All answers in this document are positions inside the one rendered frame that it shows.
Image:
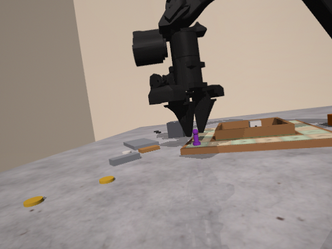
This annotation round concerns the purple pawn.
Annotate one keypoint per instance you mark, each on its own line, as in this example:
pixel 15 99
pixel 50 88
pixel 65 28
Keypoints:
pixel 196 141

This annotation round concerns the green and beige board squares with arrows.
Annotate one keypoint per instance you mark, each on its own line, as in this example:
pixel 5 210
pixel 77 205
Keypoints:
pixel 273 126

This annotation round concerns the orange-brown rectangular block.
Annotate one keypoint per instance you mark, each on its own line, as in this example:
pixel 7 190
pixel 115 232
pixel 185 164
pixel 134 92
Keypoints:
pixel 148 149

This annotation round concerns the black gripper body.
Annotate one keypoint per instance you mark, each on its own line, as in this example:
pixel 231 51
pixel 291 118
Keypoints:
pixel 188 84

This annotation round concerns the yellow flat disc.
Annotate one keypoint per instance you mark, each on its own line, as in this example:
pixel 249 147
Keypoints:
pixel 33 201
pixel 106 179

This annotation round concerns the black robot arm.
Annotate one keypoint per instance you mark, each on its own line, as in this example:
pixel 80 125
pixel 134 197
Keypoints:
pixel 150 47

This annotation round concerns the white die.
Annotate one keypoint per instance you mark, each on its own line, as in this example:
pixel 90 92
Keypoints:
pixel 254 123

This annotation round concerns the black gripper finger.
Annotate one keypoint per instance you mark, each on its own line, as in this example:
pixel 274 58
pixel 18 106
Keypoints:
pixel 185 115
pixel 202 113

